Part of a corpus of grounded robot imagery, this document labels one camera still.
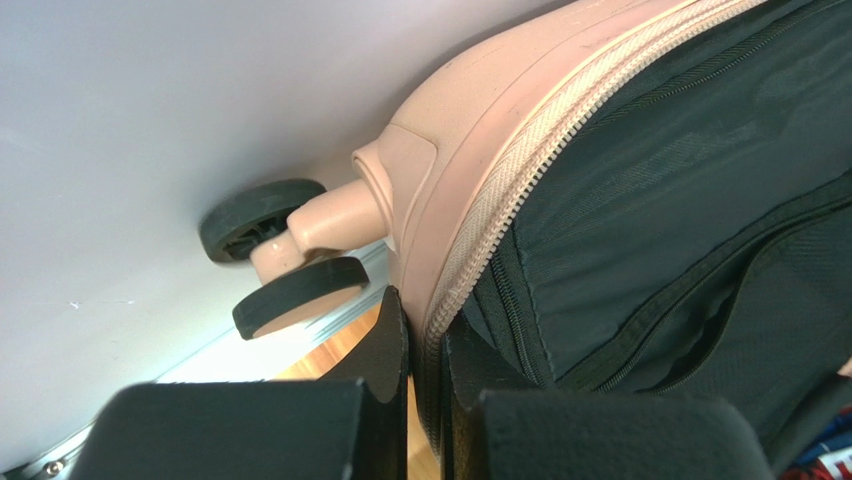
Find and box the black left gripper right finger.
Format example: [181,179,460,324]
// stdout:
[441,318,772,479]

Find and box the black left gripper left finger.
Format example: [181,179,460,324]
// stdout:
[71,287,409,479]

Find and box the pink suitcase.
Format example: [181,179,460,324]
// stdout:
[199,1,851,476]

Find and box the red black plaid shirt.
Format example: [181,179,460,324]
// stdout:
[787,429,851,479]

